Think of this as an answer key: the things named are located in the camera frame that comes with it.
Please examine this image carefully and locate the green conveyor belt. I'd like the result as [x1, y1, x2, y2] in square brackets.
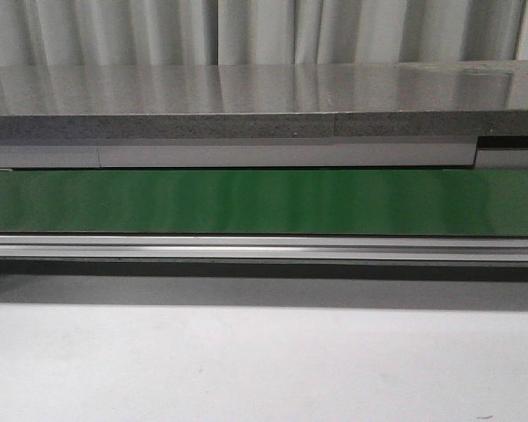
[0, 169, 528, 237]

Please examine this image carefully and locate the grey baseboard strip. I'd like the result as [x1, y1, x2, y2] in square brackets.
[0, 135, 528, 169]

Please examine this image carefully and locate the white pleated curtain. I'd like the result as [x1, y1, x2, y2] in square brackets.
[0, 1, 528, 66]

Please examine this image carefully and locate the aluminium conveyor frame rail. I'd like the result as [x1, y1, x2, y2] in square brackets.
[0, 234, 528, 264]

